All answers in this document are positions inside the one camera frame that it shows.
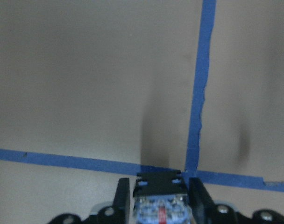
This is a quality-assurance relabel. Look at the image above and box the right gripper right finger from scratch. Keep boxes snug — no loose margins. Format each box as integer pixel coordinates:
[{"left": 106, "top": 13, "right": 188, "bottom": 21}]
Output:
[{"left": 189, "top": 177, "right": 214, "bottom": 224}]

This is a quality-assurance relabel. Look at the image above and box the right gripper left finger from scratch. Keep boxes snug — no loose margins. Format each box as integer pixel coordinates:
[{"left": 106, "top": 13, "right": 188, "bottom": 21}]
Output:
[{"left": 111, "top": 178, "right": 130, "bottom": 224}]

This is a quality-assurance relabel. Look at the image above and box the yellow push button switch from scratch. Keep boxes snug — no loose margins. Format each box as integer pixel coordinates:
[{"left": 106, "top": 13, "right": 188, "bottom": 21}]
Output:
[{"left": 133, "top": 170, "right": 193, "bottom": 224}]

